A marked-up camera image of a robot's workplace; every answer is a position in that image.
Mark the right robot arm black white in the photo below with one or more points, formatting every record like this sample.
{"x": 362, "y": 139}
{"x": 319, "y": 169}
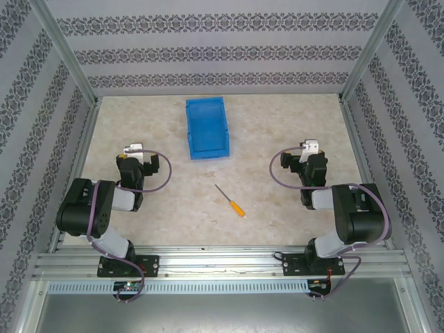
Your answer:
{"x": 357, "y": 222}

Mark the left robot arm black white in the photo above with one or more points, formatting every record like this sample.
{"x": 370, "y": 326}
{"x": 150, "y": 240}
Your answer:
{"x": 83, "y": 208}

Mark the blue plastic bin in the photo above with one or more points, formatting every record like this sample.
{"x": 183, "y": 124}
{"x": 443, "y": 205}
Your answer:
{"x": 207, "y": 130}

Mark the grey metal shelf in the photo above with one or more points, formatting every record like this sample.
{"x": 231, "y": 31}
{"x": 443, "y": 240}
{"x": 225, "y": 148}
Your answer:
{"x": 222, "y": 312}

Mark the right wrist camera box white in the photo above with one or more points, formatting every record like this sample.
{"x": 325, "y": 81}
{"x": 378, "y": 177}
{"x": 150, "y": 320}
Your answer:
{"x": 310, "y": 147}

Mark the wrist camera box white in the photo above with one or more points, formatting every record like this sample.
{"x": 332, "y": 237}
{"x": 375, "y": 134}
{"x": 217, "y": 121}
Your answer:
{"x": 134, "y": 150}
{"x": 310, "y": 147}

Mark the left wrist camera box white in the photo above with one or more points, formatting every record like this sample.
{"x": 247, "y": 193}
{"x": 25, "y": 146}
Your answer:
{"x": 134, "y": 150}

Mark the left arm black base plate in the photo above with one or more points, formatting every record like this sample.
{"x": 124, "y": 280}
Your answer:
{"x": 149, "y": 265}

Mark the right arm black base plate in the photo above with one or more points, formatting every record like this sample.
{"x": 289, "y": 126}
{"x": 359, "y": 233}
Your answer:
{"x": 293, "y": 265}

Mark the aluminium frame post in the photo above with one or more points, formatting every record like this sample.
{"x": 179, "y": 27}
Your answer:
{"x": 373, "y": 48}
{"x": 62, "y": 48}

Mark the aluminium mounting rail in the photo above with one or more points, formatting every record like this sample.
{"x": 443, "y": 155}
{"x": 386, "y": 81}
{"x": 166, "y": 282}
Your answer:
{"x": 222, "y": 262}

